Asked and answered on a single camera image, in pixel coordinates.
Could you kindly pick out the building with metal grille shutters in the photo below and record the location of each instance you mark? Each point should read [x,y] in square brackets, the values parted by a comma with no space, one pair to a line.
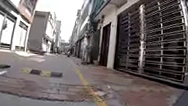
[157,35]

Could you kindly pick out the yellow black speed bump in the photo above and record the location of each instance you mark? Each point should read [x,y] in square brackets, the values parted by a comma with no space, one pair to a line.
[41,72]

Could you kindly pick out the building with white shutters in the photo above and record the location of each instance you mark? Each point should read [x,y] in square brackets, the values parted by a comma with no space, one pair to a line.
[5,13]

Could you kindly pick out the grey concrete building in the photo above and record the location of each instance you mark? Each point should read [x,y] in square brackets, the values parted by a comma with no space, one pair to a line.
[39,29]

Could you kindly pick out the row of buildings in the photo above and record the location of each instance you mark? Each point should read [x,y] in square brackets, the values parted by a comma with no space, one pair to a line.
[81,31]

